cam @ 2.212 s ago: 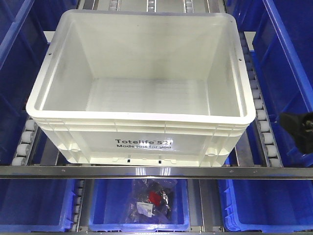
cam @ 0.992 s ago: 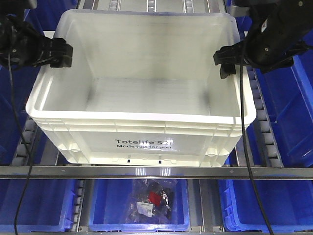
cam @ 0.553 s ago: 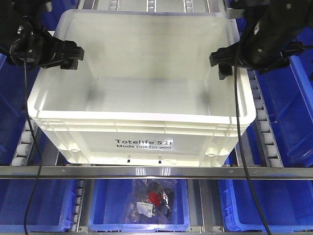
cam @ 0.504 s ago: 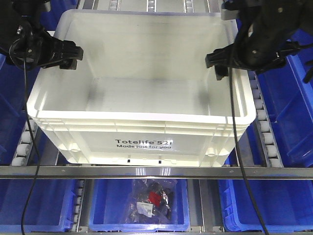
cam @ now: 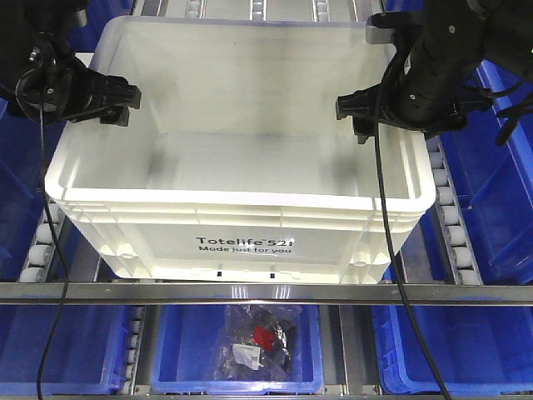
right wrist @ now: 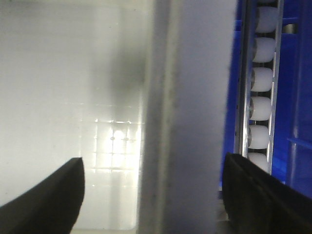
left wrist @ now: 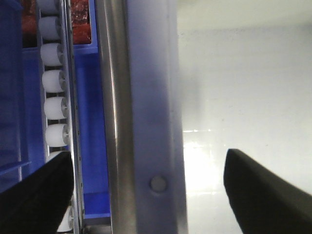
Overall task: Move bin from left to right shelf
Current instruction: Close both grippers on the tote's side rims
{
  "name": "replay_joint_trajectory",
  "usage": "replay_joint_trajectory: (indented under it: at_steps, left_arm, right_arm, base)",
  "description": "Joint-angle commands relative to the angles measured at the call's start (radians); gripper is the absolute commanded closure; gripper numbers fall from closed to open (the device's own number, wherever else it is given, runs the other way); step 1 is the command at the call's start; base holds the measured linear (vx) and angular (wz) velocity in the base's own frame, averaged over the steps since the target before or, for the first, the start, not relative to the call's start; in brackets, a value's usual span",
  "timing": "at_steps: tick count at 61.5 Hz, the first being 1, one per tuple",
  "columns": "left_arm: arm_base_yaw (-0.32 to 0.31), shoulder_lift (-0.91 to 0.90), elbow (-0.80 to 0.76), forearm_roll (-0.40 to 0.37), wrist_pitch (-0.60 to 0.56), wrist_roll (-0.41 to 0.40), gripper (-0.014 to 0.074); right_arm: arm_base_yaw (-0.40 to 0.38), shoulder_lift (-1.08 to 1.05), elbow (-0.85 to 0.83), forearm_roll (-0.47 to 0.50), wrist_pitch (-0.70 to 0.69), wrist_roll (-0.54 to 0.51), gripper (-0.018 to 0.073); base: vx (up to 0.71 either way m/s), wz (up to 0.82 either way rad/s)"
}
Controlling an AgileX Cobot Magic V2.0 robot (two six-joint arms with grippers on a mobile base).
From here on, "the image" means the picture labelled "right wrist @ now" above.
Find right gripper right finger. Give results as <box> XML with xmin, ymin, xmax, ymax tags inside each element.
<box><xmin>223</xmin><ymin>153</ymin><xmax>312</xmax><ymax>234</ymax></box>

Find right white roller track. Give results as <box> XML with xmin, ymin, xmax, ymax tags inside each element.
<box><xmin>234</xmin><ymin>0</ymin><xmax>284</xmax><ymax>174</ymax></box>

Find blue bin upper right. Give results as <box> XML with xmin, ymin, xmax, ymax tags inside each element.
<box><xmin>223</xmin><ymin>0</ymin><xmax>312</xmax><ymax>197</ymax></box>

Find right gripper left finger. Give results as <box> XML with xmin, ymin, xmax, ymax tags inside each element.
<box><xmin>0</xmin><ymin>157</ymin><xmax>85</xmax><ymax>234</ymax></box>

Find white Totelife plastic tote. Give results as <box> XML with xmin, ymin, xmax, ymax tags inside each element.
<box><xmin>0</xmin><ymin>0</ymin><xmax>237</xmax><ymax>234</ymax></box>

